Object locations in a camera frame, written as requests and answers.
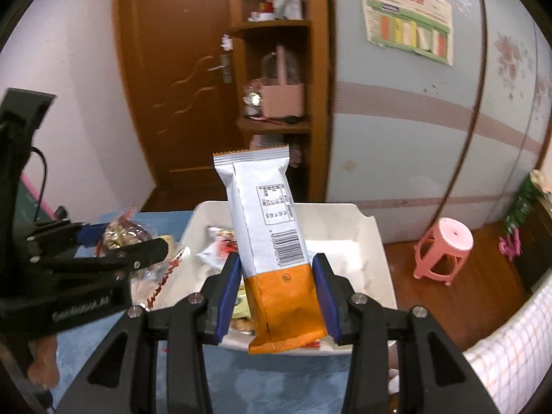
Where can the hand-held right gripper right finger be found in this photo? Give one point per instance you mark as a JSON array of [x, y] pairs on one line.
[[325, 297]]

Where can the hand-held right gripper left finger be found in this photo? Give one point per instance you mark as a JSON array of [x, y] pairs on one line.
[[228, 297]]

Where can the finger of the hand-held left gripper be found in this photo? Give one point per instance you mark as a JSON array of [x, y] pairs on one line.
[[129, 253], [91, 231]]

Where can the small green packet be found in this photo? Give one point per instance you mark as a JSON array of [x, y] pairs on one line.
[[242, 304]]

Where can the clear packet of mixed nuts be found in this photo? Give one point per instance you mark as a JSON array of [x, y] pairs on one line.
[[123, 233]]

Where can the bag of pale yellow crisps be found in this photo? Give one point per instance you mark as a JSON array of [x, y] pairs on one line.
[[242, 324]]

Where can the red white snack packet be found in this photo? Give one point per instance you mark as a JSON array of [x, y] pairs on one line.
[[170, 274]]

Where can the apple print snack packet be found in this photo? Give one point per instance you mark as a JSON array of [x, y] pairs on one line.
[[218, 246]]

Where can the white plastic storage box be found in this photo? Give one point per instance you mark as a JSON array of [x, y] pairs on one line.
[[371, 267]]

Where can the white orange bar packet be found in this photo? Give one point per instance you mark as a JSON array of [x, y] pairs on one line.
[[267, 224]]

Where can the person's left hand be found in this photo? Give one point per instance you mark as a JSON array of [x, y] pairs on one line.
[[44, 360]]

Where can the blue plush blanket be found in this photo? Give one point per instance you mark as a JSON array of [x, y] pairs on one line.
[[276, 384]]

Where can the pink plastic stool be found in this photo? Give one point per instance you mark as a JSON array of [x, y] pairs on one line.
[[444, 250]]

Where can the folded pink cloths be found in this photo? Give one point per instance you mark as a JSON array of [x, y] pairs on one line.
[[276, 146]]

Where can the brown wooden door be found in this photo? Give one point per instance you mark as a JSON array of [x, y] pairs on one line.
[[172, 73]]

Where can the pale blue flowered wardrobe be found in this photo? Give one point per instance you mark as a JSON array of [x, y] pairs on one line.
[[409, 138]]

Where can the pink toy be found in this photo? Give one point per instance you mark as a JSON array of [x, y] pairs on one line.
[[509, 246]]

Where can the checkered white cloth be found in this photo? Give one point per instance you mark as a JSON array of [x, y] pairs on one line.
[[509, 353]]

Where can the pile of shiny wrappers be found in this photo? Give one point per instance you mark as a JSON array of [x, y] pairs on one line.
[[252, 95]]

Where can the dark wooden cabinet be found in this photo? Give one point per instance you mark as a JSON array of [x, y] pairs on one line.
[[534, 250]]

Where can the green printed packet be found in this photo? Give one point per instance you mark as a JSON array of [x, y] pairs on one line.
[[522, 207]]

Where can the brown wooden corner shelf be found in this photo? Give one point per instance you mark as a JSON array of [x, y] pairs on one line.
[[317, 73]]

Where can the white door hook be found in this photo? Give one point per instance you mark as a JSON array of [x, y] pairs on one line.
[[226, 43]]

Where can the group of small bottles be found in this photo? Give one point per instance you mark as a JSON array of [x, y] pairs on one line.
[[282, 4]]

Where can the green chalkboard with pink frame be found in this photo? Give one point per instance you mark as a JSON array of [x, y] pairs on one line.
[[34, 198]]

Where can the colourful wall poster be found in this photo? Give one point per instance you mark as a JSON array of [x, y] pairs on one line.
[[405, 17]]

